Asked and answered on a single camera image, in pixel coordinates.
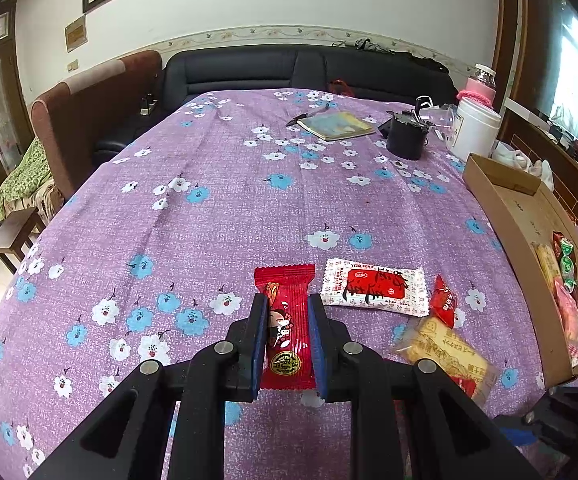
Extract black round container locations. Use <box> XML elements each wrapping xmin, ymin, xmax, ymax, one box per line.
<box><xmin>386</xmin><ymin>95</ymin><xmax>432</xmax><ymax>161</ymax></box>

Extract long red snack packet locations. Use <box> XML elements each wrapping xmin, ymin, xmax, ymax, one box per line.
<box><xmin>254</xmin><ymin>263</ymin><xmax>317</xmax><ymax>392</ymax></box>

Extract small red snack packet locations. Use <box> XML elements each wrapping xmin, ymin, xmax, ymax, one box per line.
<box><xmin>429</xmin><ymin>275</ymin><xmax>458</xmax><ymax>329</ymax></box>

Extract pink snack packet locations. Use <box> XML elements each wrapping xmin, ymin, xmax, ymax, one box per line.
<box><xmin>553</xmin><ymin>280</ymin><xmax>578</xmax><ymax>346</ymax></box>

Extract green cloth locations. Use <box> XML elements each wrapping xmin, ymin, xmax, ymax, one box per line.
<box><xmin>0</xmin><ymin>137</ymin><xmax>55</xmax><ymax>221</ymax></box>

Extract black clothes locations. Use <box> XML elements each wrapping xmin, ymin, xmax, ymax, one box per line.
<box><xmin>331</xmin><ymin>37</ymin><xmax>450</xmax><ymax>76</ymax></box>

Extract brown armchair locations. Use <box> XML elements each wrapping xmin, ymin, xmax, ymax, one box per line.
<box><xmin>30</xmin><ymin>50</ymin><xmax>162</xmax><ymax>201</ymax></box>

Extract small wall plaque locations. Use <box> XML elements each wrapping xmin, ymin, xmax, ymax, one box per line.
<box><xmin>64</xmin><ymin>15</ymin><xmax>87</xmax><ymax>53</ymax></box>

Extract wooden partition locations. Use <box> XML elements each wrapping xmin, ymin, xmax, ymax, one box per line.
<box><xmin>499</xmin><ymin>0</ymin><xmax>578</xmax><ymax>261</ymax></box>

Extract bottle with pink knitted sleeve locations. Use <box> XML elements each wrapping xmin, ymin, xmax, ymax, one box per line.
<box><xmin>456</xmin><ymin>63</ymin><xmax>497</xmax><ymax>108</ymax></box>

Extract purple floral tablecloth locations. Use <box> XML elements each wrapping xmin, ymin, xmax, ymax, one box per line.
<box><xmin>0</xmin><ymin>87</ymin><xmax>578</xmax><ymax>480</ymax></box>

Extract black leather sofa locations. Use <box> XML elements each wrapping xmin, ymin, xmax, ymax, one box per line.
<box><xmin>94</xmin><ymin>45</ymin><xmax>460</xmax><ymax>153</ymax></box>

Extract yellow biscuit packet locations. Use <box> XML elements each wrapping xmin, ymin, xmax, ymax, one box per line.
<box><xmin>391</xmin><ymin>316</ymin><xmax>498</xmax><ymax>403</ymax></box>
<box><xmin>533</xmin><ymin>242</ymin><xmax>562</xmax><ymax>291</ymax></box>

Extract green candy packet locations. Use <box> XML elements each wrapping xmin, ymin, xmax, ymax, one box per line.
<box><xmin>559</xmin><ymin>240</ymin><xmax>578</xmax><ymax>293</ymax></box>

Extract white plastic jar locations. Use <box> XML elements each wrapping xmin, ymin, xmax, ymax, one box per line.
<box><xmin>448</xmin><ymin>96</ymin><xmax>502</xmax><ymax>161</ymax></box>

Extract dark wooden stool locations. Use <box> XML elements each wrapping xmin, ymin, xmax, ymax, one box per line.
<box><xmin>0</xmin><ymin>205</ymin><xmax>45</xmax><ymax>276</ymax></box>

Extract black pen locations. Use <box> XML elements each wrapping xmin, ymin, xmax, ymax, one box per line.
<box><xmin>286</xmin><ymin>107</ymin><xmax>332</xmax><ymax>127</ymax></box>

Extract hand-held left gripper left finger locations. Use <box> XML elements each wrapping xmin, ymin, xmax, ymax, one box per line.
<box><xmin>29</xmin><ymin>292</ymin><xmax>268</xmax><ymax>480</ymax></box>

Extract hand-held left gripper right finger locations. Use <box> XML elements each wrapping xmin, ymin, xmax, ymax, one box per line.
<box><xmin>308</xmin><ymin>292</ymin><xmax>542</xmax><ymax>480</ymax></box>

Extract shallow cardboard box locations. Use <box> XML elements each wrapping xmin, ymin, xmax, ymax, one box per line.
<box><xmin>463</xmin><ymin>154</ymin><xmax>578</xmax><ymax>388</ymax></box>

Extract white packet with red label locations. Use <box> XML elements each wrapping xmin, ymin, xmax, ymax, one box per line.
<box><xmin>320</xmin><ymin>258</ymin><xmax>430</xmax><ymax>317</ymax></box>

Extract yellow notebook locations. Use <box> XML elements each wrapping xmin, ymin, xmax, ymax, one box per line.
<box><xmin>296</xmin><ymin>111</ymin><xmax>377</xmax><ymax>142</ymax></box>

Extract white plastic bag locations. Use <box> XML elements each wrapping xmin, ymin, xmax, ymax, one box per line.
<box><xmin>491</xmin><ymin>141</ymin><xmax>554</xmax><ymax>191</ymax></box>

